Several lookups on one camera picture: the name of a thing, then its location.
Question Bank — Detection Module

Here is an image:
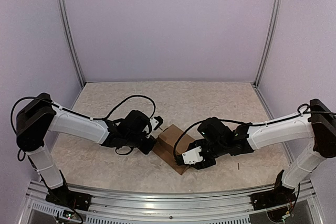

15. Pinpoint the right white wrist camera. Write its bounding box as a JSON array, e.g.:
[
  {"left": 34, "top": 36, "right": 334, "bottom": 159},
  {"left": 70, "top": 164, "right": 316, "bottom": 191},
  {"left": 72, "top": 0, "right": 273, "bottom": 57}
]
[{"left": 175, "top": 146, "right": 204, "bottom": 166}]

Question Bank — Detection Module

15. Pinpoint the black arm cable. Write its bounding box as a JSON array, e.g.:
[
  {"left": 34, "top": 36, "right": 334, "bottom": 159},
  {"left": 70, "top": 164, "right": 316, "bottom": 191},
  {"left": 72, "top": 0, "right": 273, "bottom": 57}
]
[
  {"left": 10, "top": 94, "right": 157, "bottom": 162},
  {"left": 173, "top": 103, "right": 336, "bottom": 164}
]

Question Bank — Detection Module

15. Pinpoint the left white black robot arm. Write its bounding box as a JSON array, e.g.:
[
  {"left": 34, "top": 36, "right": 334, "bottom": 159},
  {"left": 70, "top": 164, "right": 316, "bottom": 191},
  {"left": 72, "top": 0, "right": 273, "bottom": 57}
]
[{"left": 10, "top": 93, "right": 163, "bottom": 206}]

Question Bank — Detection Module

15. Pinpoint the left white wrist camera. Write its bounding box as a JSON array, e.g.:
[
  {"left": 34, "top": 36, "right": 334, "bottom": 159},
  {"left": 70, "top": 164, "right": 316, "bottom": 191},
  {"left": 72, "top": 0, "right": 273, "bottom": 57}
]
[{"left": 149, "top": 116, "right": 163, "bottom": 133}]

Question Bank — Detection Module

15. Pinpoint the aluminium frame post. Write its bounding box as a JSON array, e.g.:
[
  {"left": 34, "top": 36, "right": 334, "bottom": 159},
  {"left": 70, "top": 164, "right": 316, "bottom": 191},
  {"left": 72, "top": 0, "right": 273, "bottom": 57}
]
[
  {"left": 254, "top": 0, "right": 281, "bottom": 89},
  {"left": 57, "top": 0, "right": 86, "bottom": 89}
]

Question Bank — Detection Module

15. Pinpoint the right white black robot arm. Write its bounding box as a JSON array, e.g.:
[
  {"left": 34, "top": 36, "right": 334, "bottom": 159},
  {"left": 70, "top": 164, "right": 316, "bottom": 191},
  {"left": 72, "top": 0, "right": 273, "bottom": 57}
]
[{"left": 189, "top": 99, "right": 335, "bottom": 205}]

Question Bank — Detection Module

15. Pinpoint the front aluminium frame rail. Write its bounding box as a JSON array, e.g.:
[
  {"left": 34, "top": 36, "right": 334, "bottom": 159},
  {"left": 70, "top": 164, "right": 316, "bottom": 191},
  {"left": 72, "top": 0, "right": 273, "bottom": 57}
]
[{"left": 14, "top": 180, "right": 327, "bottom": 223}]

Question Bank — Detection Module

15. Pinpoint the left aluminium frame post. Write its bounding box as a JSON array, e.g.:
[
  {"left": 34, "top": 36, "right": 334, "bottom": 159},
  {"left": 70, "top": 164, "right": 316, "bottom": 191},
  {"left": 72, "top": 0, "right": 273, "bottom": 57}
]
[{"left": 57, "top": 0, "right": 86, "bottom": 89}]

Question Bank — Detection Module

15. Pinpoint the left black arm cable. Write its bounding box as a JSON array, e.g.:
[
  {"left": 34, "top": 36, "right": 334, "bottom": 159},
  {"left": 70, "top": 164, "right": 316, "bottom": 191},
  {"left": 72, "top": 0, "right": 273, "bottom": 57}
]
[{"left": 10, "top": 94, "right": 157, "bottom": 162}]

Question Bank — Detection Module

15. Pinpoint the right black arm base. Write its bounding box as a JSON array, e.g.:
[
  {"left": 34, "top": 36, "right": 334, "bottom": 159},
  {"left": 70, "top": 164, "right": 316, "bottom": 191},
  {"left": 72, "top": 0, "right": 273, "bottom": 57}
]
[{"left": 250, "top": 187, "right": 296, "bottom": 210}]

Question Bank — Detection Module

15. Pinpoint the brown cardboard paper box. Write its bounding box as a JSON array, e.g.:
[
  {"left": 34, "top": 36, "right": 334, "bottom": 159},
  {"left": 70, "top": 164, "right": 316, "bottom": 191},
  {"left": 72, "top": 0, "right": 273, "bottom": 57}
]
[{"left": 152, "top": 123, "right": 196, "bottom": 175}]

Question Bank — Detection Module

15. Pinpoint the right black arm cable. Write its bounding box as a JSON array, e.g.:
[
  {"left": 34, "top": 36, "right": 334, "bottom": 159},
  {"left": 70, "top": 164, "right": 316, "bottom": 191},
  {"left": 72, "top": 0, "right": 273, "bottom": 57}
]
[{"left": 173, "top": 103, "right": 336, "bottom": 164}]

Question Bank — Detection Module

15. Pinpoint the right aluminium frame post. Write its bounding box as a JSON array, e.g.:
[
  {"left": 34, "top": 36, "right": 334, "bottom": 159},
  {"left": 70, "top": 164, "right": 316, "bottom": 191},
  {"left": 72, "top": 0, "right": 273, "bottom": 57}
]
[{"left": 254, "top": 0, "right": 281, "bottom": 89}]

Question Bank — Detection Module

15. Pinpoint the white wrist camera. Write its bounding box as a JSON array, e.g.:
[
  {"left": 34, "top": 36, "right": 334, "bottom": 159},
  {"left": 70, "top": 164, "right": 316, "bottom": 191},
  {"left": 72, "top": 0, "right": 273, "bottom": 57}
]
[
  {"left": 175, "top": 146, "right": 204, "bottom": 166},
  {"left": 149, "top": 116, "right": 163, "bottom": 133}
]

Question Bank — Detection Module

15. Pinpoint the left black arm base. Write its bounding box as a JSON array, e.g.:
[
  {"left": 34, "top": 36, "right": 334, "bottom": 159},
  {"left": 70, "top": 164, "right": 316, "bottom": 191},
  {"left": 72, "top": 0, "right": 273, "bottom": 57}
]
[{"left": 46, "top": 187, "right": 92, "bottom": 211}]

